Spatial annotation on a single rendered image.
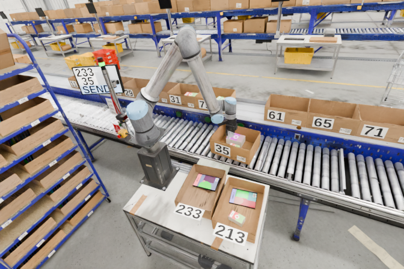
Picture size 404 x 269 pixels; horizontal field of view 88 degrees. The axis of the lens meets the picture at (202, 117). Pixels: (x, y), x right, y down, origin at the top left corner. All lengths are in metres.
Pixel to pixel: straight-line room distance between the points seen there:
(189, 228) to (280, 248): 1.07
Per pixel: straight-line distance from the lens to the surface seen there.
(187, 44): 1.27
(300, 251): 2.43
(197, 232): 1.59
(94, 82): 2.45
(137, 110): 1.46
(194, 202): 1.70
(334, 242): 2.57
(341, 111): 2.45
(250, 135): 2.09
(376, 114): 2.49
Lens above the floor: 2.14
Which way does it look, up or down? 33 degrees down
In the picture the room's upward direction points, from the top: 7 degrees counter-clockwise
